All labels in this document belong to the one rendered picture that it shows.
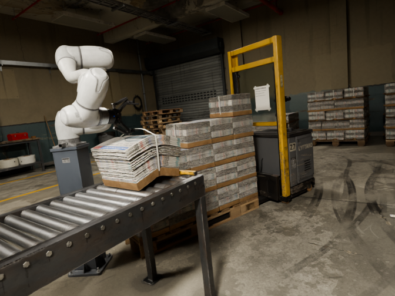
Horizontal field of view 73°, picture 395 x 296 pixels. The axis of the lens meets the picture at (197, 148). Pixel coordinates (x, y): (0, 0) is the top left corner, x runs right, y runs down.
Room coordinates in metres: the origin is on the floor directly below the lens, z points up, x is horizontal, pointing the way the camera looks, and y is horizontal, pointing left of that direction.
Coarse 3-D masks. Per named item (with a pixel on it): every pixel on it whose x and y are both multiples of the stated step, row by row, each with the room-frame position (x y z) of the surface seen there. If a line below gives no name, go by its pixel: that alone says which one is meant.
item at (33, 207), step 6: (90, 186) 1.49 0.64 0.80; (96, 186) 1.49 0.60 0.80; (72, 192) 1.40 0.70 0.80; (84, 192) 1.42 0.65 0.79; (54, 198) 1.32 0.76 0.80; (60, 198) 1.32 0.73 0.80; (36, 204) 1.24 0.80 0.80; (48, 204) 1.27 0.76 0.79; (18, 210) 1.18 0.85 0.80; (0, 216) 1.12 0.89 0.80; (18, 216) 1.16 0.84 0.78
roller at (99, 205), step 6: (66, 198) 1.31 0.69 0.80; (72, 198) 1.29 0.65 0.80; (78, 198) 1.28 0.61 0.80; (78, 204) 1.23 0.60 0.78; (84, 204) 1.20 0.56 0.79; (90, 204) 1.18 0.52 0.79; (96, 204) 1.16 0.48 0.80; (102, 204) 1.14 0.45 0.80; (108, 204) 1.12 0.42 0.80; (102, 210) 1.11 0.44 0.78; (108, 210) 1.09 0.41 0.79
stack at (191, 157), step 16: (208, 144) 2.52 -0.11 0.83; (224, 144) 2.64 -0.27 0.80; (192, 160) 2.40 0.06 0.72; (208, 160) 2.51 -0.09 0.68; (208, 176) 2.49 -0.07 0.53; (224, 176) 2.61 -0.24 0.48; (208, 192) 2.49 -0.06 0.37; (224, 192) 2.60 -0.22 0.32; (192, 208) 2.37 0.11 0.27; (208, 208) 2.47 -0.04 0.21; (160, 224) 2.17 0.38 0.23; (192, 224) 2.35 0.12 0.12; (128, 240) 2.34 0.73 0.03; (160, 240) 2.30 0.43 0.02; (176, 240) 2.27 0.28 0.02; (144, 256) 2.06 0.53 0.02
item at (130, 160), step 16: (112, 144) 1.37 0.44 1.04; (128, 144) 1.31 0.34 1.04; (144, 144) 1.33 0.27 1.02; (96, 160) 1.41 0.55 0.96; (112, 160) 1.33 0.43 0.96; (128, 160) 1.25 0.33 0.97; (144, 160) 1.33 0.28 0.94; (112, 176) 1.38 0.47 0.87; (128, 176) 1.30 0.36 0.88; (144, 176) 1.32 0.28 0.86
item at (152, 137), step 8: (128, 136) 1.52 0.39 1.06; (136, 136) 1.45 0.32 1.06; (144, 136) 1.40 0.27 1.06; (152, 136) 1.38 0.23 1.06; (160, 136) 1.43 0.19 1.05; (152, 144) 1.38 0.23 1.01; (160, 144) 1.43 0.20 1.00; (152, 152) 1.38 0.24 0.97; (160, 152) 1.42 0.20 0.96; (160, 160) 1.42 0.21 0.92
